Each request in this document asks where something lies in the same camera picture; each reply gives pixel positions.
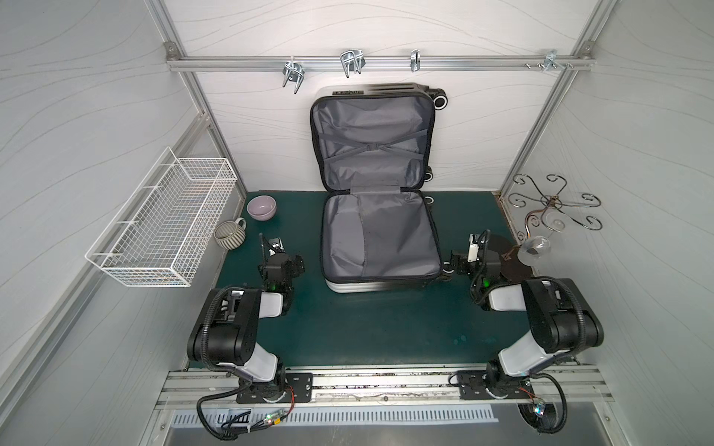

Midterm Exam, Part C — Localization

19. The metal hook clamp right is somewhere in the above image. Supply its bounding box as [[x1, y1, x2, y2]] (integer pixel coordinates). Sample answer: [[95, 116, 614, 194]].
[[524, 49, 575, 72]]

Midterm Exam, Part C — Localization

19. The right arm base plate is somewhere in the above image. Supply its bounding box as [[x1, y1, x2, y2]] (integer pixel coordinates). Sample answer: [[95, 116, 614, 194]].
[[447, 370, 534, 401]]

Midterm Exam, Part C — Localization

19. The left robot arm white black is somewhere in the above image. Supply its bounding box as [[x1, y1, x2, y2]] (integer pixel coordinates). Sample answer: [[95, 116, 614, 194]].
[[186, 252, 305, 388]]

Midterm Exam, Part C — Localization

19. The metal hook clamp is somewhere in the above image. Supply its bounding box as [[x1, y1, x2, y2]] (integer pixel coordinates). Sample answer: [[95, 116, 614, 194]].
[[340, 49, 366, 78], [524, 49, 575, 72], [282, 58, 306, 95]]

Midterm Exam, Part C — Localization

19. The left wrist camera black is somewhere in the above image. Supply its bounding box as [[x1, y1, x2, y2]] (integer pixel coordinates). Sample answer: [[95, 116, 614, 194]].
[[258, 232, 284, 264]]

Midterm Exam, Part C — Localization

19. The green table mat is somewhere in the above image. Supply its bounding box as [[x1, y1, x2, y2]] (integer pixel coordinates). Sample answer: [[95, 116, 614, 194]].
[[217, 191, 528, 367]]

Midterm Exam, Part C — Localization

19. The white slotted cable duct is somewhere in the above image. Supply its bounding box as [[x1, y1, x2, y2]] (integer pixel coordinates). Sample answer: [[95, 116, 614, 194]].
[[171, 404, 499, 429]]

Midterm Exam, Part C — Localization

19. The metal hook clamp middle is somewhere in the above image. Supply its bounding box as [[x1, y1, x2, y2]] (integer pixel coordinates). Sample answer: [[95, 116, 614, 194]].
[[340, 49, 366, 78]]

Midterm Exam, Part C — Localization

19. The base cable bundle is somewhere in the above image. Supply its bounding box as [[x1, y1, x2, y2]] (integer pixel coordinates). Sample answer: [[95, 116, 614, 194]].
[[515, 372, 569, 436], [194, 381, 297, 442]]

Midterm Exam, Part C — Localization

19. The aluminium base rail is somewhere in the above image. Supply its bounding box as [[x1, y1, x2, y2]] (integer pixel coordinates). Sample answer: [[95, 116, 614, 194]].
[[155, 364, 614, 409]]

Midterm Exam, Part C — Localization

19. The striped ceramic mug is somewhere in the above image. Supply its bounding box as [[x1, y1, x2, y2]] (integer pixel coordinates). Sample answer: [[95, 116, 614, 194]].
[[213, 217, 247, 251]]

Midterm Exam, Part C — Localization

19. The metal hook clamp left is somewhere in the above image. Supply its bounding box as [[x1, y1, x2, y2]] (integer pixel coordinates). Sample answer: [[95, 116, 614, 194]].
[[282, 58, 306, 95]]

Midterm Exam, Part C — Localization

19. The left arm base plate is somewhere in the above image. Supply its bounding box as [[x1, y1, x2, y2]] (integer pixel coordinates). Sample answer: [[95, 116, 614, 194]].
[[236, 372, 314, 404]]

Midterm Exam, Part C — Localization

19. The white wire basket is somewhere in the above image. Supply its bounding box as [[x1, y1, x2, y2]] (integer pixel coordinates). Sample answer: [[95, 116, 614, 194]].
[[85, 147, 237, 288]]

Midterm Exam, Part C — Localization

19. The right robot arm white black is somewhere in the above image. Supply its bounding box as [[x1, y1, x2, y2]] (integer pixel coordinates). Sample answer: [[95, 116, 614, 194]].
[[444, 250, 604, 398]]

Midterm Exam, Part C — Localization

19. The clear wine glass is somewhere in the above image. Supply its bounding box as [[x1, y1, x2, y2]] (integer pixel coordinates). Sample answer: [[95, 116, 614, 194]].
[[517, 219, 565, 267]]

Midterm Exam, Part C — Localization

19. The metal scroll glass stand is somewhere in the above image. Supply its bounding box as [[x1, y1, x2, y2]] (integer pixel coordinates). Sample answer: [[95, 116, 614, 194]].
[[500, 174, 604, 282]]

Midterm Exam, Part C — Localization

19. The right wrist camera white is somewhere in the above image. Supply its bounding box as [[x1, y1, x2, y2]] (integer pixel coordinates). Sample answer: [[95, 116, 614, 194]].
[[467, 230, 491, 263]]

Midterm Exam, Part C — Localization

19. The aluminium cross rail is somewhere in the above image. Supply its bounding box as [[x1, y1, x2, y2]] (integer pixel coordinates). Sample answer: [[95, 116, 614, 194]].
[[167, 48, 596, 75]]

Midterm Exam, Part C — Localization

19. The purple ceramic bowl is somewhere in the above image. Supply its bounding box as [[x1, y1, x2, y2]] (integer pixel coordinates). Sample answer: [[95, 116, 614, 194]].
[[247, 195, 277, 221]]

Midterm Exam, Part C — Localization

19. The left base cable bundle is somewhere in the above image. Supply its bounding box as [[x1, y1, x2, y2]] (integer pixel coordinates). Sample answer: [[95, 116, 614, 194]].
[[194, 381, 297, 442]]

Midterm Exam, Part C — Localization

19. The white and black hardshell suitcase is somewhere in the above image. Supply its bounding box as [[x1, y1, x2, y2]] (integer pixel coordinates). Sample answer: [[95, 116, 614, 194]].
[[309, 83, 448, 293]]

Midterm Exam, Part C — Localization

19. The right base cable bundle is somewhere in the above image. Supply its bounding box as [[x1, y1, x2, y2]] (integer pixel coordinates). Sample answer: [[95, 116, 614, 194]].
[[515, 372, 569, 436]]

